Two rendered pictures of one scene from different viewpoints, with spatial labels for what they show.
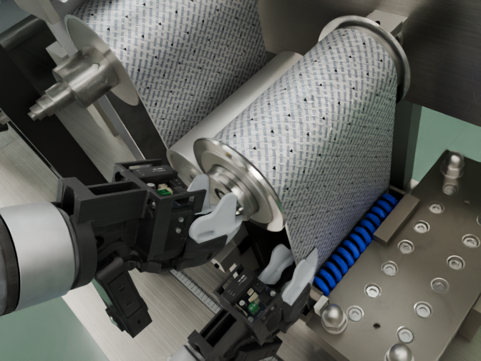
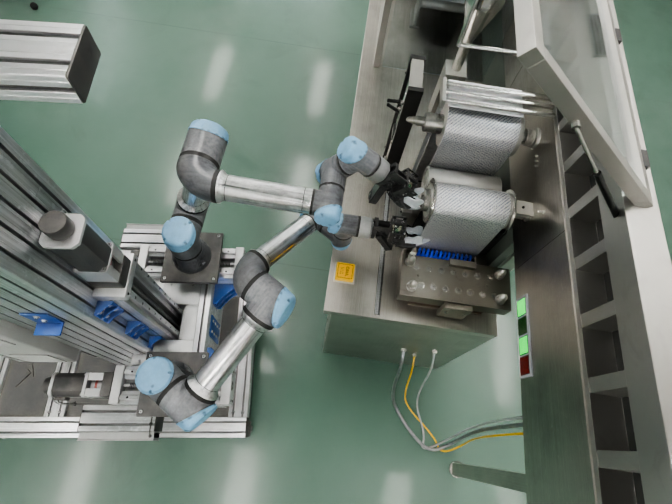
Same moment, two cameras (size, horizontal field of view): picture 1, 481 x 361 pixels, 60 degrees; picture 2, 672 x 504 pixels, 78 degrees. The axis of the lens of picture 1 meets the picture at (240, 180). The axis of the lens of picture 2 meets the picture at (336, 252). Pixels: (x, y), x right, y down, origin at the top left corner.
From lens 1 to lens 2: 0.93 m
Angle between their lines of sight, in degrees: 22
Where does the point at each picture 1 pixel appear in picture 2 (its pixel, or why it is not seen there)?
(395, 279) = (438, 274)
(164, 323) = (366, 208)
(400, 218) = (463, 264)
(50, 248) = (381, 174)
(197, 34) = (475, 147)
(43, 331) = (303, 148)
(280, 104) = (462, 195)
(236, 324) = (388, 228)
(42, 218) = (386, 168)
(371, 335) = (413, 275)
